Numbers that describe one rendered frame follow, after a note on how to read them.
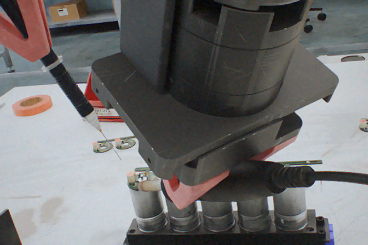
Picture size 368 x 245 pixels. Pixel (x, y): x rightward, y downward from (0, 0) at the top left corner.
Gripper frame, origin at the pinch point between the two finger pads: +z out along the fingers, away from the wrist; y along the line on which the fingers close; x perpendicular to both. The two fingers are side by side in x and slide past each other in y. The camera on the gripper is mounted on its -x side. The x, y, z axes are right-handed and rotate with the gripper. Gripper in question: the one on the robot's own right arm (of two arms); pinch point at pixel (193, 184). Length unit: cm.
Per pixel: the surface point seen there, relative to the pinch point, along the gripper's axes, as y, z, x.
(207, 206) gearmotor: -3.5, 7.3, -1.5
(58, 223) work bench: 4.7, 17.8, -11.5
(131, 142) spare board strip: -8.2, 22.1, -19.8
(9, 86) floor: -51, 234, -254
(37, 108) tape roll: -3, 32, -39
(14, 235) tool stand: 9.3, 9.3, -7.4
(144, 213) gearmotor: 0.1, 9.4, -4.4
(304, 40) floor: -228, 176, -148
